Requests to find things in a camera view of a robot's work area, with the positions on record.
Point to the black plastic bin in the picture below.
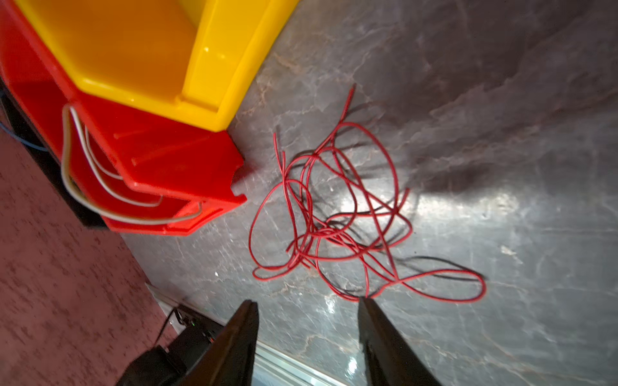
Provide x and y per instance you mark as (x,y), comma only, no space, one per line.
(15,124)

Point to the yellow plastic bin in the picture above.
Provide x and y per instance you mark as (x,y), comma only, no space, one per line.
(189,61)

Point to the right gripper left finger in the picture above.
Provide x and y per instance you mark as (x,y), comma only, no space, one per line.
(230,359)

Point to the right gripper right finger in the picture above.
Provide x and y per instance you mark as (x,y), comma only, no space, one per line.
(389,360)

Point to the red plastic bin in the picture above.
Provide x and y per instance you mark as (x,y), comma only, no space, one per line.
(141,173)

